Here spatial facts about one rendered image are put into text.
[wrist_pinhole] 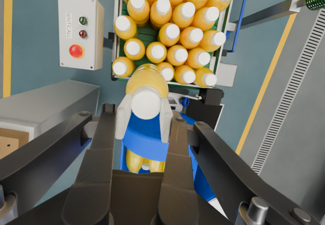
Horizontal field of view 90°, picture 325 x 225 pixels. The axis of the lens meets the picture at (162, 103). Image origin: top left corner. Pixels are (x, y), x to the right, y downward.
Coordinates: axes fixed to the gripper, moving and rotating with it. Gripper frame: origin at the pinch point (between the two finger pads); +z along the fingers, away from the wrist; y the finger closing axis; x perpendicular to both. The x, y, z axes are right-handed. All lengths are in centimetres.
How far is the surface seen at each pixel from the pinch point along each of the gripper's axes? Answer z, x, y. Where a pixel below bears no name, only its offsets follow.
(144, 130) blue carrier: 27.5, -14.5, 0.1
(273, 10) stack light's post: 44, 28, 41
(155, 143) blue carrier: 22.5, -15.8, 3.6
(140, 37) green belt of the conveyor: 55, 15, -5
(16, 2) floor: 141, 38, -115
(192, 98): 132, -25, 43
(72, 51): 33.3, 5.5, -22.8
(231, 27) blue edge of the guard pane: 54, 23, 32
